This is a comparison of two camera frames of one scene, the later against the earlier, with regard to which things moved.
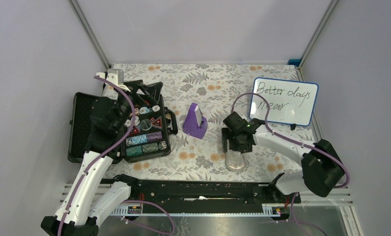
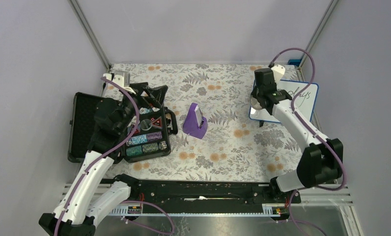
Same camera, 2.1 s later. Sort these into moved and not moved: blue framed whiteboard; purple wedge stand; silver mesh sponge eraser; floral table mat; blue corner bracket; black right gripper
Moved: silver mesh sponge eraser; black right gripper
Not moved: blue framed whiteboard; floral table mat; purple wedge stand; blue corner bracket
